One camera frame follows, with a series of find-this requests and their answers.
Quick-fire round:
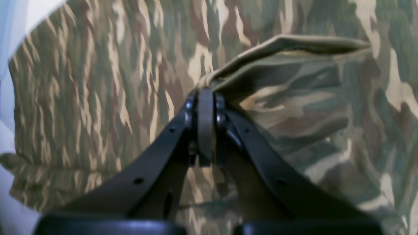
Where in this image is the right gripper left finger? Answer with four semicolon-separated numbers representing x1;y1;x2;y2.
34;89;215;235

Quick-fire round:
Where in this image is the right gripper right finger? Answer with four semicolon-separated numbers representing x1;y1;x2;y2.
214;93;383;235

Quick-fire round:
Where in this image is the camouflage t-shirt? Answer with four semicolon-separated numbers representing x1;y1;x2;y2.
1;0;417;235

